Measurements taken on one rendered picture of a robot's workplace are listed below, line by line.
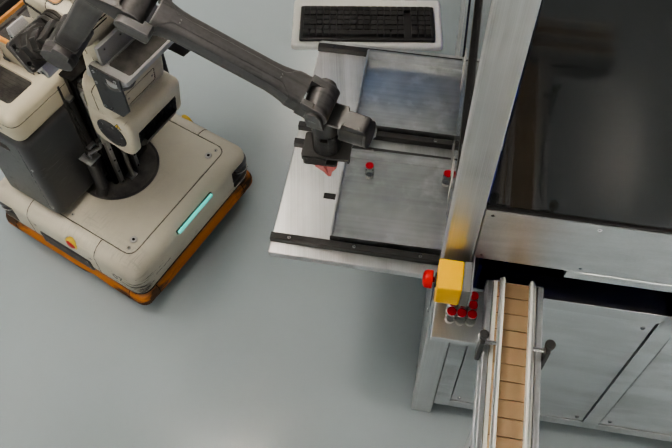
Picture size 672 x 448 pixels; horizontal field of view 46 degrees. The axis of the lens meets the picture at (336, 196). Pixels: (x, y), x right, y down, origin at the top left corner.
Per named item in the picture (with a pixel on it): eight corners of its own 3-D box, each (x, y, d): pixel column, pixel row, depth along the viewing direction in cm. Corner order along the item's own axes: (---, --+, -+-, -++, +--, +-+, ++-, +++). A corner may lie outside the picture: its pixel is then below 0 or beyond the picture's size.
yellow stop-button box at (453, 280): (469, 278, 174) (473, 262, 168) (466, 307, 170) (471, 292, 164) (434, 273, 175) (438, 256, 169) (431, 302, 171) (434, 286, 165)
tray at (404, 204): (480, 171, 200) (482, 163, 197) (474, 261, 186) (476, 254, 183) (346, 155, 203) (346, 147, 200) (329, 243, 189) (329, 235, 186)
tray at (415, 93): (490, 72, 218) (492, 63, 215) (483, 147, 204) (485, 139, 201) (367, 58, 221) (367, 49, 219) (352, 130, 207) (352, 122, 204)
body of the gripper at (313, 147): (349, 166, 166) (348, 144, 159) (301, 160, 167) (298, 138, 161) (354, 141, 169) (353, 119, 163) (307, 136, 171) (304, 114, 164)
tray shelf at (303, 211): (490, 64, 222) (491, 59, 221) (470, 285, 184) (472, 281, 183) (321, 44, 227) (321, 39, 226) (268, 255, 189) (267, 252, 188)
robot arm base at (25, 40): (41, 13, 186) (3, 45, 180) (55, 7, 180) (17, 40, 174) (66, 42, 190) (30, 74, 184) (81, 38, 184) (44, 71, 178)
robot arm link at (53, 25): (45, 22, 180) (33, 41, 178) (63, 15, 172) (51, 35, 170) (78, 46, 185) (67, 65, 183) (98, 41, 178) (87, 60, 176)
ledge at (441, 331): (496, 297, 182) (497, 293, 181) (493, 349, 175) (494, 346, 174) (435, 288, 184) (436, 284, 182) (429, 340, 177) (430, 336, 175)
